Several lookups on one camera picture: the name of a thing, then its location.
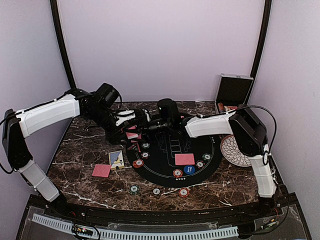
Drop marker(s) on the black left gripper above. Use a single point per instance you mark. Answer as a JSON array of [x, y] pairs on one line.
[[114, 136]]

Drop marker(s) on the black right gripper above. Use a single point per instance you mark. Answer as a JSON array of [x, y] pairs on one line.
[[143, 123]]

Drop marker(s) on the red backed card deck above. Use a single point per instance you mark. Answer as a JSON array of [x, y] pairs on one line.
[[131, 135]]

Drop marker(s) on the red yellow poker chip stack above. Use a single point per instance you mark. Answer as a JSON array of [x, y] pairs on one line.
[[183, 192]]

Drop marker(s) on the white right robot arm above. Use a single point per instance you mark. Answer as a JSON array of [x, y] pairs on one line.
[[249, 132]]

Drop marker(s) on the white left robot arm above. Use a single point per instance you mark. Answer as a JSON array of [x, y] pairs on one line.
[[22, 126]]

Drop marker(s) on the red triangle all-in marker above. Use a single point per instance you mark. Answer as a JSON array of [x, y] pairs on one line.
[[134, 147]]

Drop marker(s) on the blue backed card deck box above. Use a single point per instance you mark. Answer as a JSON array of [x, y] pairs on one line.
[[116, 160]]

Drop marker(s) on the round black poker mat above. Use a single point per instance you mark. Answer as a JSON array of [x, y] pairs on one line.
[[159, 167]]

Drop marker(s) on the green poker chip stack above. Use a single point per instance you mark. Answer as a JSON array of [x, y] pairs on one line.
[[134, 189]]

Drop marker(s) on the blue small blind button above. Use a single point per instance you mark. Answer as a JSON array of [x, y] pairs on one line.
[[189, 169]]

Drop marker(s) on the black red poker chip stack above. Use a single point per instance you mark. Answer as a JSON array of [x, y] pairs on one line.
[[156, 191]]

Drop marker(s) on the purple and orange chip roll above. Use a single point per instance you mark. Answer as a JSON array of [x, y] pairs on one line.
[[221, 108]]

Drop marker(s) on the boxed card deck in case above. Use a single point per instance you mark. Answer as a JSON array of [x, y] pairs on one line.
[[230, 108]]

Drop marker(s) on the patterned ceramic plate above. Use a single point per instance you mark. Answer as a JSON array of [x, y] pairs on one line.
[[231, 152]]

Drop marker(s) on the aluminium poker case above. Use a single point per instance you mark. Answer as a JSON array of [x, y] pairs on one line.
[[233, 90]]

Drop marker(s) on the white slotted cable duct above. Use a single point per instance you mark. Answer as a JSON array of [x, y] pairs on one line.
[[133, 233]]

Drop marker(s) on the black left frame post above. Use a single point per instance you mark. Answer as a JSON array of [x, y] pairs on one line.
[[60, 36]]

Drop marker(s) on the black corner frame post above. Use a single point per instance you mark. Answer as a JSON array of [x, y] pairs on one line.
[[261, 38]]

